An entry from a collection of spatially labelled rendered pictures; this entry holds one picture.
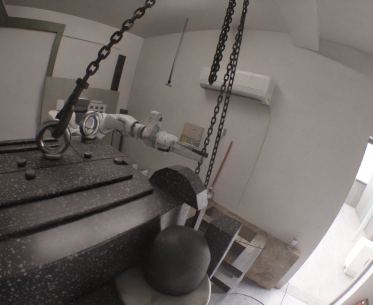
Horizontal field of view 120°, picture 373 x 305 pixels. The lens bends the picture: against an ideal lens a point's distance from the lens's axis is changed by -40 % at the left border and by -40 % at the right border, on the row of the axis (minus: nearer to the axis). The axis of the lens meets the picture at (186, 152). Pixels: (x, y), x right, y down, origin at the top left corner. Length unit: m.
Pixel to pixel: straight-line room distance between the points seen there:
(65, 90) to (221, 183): 2.76
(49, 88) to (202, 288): 3.07
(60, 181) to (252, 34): 2.32
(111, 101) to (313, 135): 3.14
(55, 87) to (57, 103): 0.27
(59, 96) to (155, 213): 2.99
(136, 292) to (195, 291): 0.08
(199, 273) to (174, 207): 0.10
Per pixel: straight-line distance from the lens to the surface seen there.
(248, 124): 2.02
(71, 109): 0.32
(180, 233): 0.22
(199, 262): 0.21
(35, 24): 3.35
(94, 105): 3.31
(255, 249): 1.84
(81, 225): 0.20
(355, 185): 8.90
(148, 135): 0.65
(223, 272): 1.47
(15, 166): 0.33
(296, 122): 1.90
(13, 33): 3.46
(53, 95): 3.13
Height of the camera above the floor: 1.75
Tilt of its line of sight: 16 degrees down
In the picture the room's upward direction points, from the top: 15 degrees clockwise
